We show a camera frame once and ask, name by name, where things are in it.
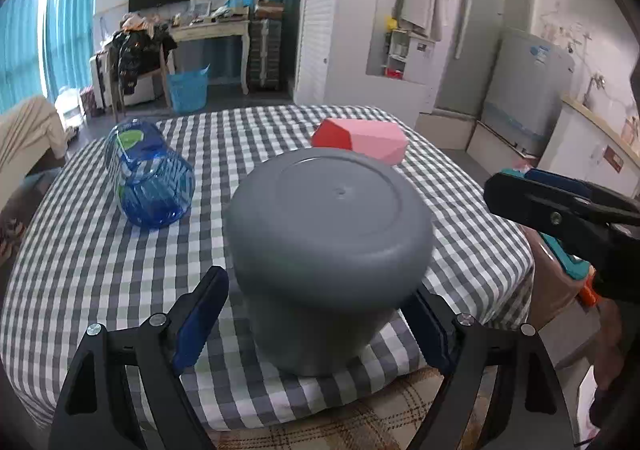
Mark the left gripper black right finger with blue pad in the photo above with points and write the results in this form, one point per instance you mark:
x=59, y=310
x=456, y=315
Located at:
x=527, y=408

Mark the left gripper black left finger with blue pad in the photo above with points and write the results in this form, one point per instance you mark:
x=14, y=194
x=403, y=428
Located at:
x=95, y=408

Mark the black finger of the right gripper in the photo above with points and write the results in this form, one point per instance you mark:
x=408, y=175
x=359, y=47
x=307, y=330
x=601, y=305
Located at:
x=584, y=189
x=559, y=214

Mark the grey plastic cup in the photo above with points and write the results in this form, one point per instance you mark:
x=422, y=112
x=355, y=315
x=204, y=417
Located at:
x=325, y=245

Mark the pink faceted cup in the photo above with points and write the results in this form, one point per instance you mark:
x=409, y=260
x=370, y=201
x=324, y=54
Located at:
x=383, y=141

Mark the teal stool seat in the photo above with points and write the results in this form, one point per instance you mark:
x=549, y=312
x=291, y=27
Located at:
x=575, y=268

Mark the white washing machine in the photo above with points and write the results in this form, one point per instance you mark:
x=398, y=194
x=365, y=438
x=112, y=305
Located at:
x=524, y=98

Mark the blue plastic bottle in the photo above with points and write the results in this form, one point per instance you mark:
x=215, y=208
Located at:
x=152, y=184

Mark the white wardrobe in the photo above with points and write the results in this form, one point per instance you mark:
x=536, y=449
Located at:
x=340, y=59

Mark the bed with beige blanket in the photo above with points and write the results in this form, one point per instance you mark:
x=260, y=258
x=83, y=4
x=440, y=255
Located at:
x=28, y=131

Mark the black drawer cabinet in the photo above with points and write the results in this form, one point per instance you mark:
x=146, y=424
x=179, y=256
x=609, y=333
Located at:
x=263, y=70

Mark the blue laundry basket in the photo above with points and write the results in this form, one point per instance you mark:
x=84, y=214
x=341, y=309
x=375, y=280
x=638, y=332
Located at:
x=188, y=90

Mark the wooden chair with clothes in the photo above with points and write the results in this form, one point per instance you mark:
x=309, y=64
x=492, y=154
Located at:
x=140, y=48

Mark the cream wooden desk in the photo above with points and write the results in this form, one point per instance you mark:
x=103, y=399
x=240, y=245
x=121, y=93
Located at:
x=217, y=30

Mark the blue window curtain left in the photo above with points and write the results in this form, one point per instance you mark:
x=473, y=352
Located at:
x=45, y=48

